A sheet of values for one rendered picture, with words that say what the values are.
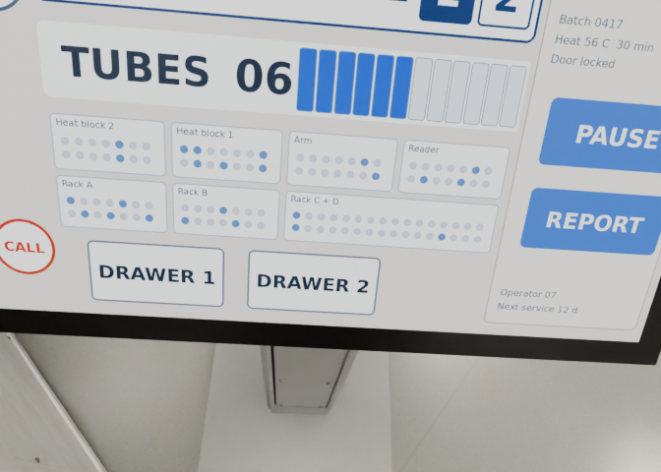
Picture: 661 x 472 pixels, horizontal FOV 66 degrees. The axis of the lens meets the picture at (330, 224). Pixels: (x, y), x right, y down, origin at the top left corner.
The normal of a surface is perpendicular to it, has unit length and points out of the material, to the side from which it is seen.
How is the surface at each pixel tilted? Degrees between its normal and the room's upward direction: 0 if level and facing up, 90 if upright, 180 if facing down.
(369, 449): 5
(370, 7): 50
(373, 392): 5
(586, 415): 0
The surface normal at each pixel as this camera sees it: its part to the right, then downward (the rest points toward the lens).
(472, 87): 0.04, 0.34
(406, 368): 0.08, -0.50
